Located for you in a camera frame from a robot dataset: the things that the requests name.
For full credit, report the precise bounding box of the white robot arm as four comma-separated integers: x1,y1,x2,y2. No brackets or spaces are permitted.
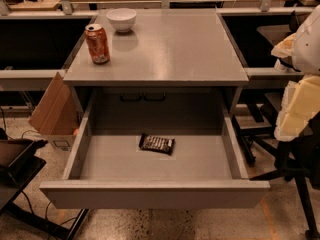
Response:
274,6,320,142

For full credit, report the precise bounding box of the orange soda can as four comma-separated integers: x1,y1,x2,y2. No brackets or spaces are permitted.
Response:
85,24,110,64

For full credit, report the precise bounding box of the black drawer handle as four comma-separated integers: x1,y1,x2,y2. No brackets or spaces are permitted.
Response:
120,93,142,102
143,93,166,102

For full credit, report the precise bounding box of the right black drawer handle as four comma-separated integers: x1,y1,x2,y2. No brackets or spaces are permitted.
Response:
143,93,166,102

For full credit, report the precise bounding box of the chocolate rxbar black wrapper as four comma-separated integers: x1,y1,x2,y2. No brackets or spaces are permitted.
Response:
138,134,175,155

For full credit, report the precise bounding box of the black tray stand left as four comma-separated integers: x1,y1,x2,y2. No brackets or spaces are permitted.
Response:
0,139,88,240

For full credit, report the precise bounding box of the grey open top drawer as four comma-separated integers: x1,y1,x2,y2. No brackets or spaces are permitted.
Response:
39,89,271,210

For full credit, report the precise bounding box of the white ceramic bowl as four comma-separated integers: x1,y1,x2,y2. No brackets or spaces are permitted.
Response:
106,8,137,33

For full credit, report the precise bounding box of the cardboard box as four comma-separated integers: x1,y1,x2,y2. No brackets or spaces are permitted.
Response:
29,73,79,152

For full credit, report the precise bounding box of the black office chair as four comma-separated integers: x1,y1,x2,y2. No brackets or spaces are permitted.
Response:
233,23,320,240

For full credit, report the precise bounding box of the left black drawer handle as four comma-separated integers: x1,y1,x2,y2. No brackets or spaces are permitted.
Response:
120,93,142,102

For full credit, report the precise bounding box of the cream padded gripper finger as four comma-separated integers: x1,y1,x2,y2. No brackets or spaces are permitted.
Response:
274,75,320,142

